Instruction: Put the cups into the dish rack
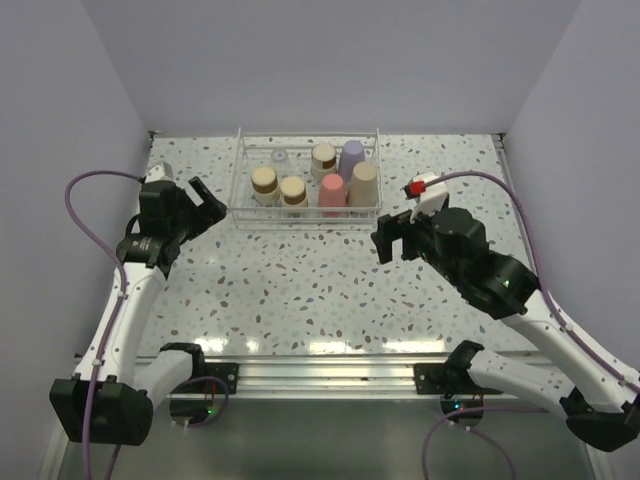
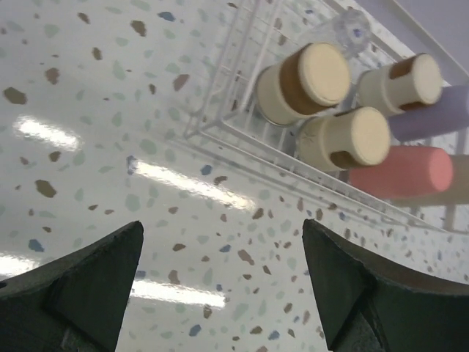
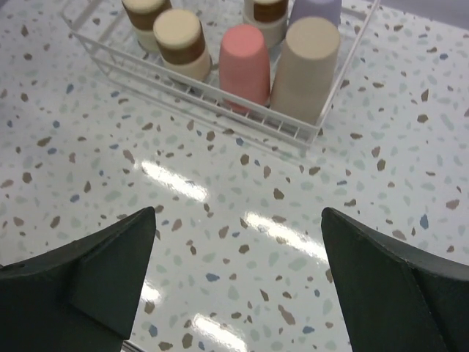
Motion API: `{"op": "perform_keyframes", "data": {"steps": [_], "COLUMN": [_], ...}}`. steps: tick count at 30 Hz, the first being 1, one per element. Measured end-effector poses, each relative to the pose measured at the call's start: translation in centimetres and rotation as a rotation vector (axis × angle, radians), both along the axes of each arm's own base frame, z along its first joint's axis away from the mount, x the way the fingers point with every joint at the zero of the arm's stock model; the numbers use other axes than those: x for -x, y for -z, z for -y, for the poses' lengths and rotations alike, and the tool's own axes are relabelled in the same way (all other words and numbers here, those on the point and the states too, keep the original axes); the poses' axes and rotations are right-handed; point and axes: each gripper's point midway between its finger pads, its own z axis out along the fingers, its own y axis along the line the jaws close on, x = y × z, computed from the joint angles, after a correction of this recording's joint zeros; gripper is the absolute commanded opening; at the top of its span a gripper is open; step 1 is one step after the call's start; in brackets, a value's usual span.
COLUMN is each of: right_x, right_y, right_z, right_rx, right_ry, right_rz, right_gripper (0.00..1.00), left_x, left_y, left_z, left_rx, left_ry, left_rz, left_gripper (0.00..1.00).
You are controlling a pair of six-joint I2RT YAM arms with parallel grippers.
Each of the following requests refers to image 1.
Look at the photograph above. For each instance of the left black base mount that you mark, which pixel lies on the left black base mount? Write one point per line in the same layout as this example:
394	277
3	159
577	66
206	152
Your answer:
201	401

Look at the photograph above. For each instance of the white wire dish rack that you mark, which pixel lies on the white wire dish rack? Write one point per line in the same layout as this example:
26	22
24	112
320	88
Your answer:
305	180

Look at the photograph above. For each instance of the lavender plastic cup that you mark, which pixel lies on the lavender plastic cup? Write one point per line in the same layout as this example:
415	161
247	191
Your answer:
352	153

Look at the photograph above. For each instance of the clear glass cup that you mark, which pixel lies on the clear glass cup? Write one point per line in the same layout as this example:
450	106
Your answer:
280	162

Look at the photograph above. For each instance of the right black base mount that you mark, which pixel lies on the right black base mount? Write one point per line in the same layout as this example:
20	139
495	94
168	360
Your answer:
454	389

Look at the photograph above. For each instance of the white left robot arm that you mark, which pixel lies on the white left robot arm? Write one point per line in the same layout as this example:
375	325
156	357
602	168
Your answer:
106	400

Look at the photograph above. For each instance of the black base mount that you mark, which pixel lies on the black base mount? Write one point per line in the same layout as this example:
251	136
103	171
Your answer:
454	389
201	401

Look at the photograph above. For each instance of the red plastic cup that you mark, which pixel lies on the red plastic cup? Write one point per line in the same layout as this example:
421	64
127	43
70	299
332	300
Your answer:
332	196

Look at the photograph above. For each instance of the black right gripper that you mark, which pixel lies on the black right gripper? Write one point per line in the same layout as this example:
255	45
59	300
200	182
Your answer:
390	228

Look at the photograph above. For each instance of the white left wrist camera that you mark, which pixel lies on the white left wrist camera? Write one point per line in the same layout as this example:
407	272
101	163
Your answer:
160	171

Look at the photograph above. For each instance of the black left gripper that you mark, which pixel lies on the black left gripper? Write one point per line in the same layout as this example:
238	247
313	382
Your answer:
206	213

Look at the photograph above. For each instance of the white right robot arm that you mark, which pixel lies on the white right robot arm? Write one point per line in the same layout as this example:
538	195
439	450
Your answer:
595	394

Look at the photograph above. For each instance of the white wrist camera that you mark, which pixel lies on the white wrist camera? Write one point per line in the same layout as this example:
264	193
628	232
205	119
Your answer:
429	199
160	171

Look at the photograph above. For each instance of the beige plastic cup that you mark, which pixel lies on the beige plastic cup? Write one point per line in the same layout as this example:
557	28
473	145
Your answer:
363	186

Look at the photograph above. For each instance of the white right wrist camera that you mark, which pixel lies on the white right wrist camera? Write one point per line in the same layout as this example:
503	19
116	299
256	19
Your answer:
429	199

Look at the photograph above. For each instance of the steel cup brown band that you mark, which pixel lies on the steel cup brown band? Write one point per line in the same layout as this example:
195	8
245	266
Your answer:
323	161

